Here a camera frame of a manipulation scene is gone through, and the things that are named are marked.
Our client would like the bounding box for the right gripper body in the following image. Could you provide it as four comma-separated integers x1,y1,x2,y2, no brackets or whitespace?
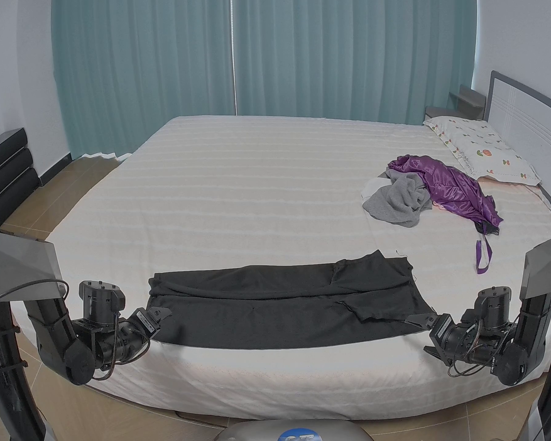
431,314,477,365

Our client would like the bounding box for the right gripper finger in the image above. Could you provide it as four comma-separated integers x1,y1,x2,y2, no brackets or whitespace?
422,345,452,367
403,313,438,330

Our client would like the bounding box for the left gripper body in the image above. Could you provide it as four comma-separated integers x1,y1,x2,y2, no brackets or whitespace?
117,308,160,358

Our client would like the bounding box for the black T-shirt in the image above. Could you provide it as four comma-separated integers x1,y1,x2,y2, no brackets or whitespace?
147,249,437,350

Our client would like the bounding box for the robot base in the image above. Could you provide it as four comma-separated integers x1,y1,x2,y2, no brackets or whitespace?
213,420,370,441

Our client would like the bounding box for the bed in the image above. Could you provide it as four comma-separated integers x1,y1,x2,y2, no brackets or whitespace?
43,69,551,424

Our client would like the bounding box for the grey knit garment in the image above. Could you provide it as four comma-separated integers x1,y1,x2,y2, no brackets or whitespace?
362,170,433,228

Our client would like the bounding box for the purple satin garment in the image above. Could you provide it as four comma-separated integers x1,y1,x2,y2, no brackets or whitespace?
387,154,503,275

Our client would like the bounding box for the white garment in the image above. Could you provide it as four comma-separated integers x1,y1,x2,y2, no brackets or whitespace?
360,177,388,201

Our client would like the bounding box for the white printed pillow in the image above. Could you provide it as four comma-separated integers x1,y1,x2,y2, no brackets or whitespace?
422,115,542,187

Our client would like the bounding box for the black chest of drawers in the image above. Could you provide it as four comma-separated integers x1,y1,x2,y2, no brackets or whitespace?
0,128,41,228

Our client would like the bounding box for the grey bedside table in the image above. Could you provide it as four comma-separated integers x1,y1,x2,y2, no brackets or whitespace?
425,85,486,120

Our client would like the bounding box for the blue-green curtain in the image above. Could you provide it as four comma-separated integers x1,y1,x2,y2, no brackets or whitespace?
51,0,236,160
233,0,478,125

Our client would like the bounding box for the black cable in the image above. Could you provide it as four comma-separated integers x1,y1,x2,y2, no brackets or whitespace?
0,279,70,313

